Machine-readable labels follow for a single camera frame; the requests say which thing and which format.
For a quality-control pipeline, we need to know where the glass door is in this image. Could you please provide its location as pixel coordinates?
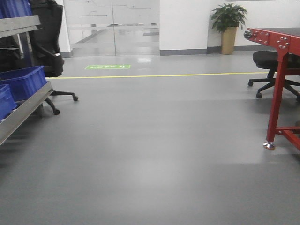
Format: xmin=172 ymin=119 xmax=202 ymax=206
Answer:
xmin=64 ymin=0 xmax=160 ymax=57

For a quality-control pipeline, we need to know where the dark blue bin lower left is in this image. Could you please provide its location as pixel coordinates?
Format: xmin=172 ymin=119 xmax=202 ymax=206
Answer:
xmin=0 ymin=66 xmax=46 ymax=102

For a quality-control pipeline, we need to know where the stainless steel shelf front rail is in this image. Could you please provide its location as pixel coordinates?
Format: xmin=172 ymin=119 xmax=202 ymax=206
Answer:
xmin=0 ymin=82 xmax=53 ymax=144

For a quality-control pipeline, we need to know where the black office chair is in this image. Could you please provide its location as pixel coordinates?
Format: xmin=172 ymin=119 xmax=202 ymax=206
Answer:
xmin=248 ymin=51 xmax=300 ymax=102
xmin=28 ymin=0 xmax=79 ymax=115

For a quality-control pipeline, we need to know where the black office chair left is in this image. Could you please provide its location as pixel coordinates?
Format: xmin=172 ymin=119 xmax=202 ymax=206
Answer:
xmin=28 ymin=0 xmax=79 ymax=115

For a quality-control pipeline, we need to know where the dark blue bin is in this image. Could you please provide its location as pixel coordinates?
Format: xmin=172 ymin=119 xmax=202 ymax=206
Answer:
xmin=0 ymin=66 xmax=46 ymax=102
xmin=0 ymin=84 xmax=17 ymax=120

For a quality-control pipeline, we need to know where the green floor sign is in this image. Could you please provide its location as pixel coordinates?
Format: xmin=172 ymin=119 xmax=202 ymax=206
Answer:
xmin=85 ymin=64 xmax=131 ymax=70

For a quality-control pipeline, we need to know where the red metal table frame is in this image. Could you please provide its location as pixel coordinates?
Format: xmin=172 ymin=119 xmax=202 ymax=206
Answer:
xmin=244 ymin=27 xmax=300 ymax=150

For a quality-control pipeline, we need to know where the dark blue bin lower middle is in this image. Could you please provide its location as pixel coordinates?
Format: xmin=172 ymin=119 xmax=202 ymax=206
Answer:
xmin=0 ymin=84 xmax=17 ymax=120

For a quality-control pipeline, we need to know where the potted green plant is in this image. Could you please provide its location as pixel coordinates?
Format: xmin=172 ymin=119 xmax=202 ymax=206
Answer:
xmin=210 ymin=3 xmax=248 ymax=55

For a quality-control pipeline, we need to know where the black office chair right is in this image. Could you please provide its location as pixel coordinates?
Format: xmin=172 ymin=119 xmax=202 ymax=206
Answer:
xmin=248 ymin=51 xmax=300 ymax=102

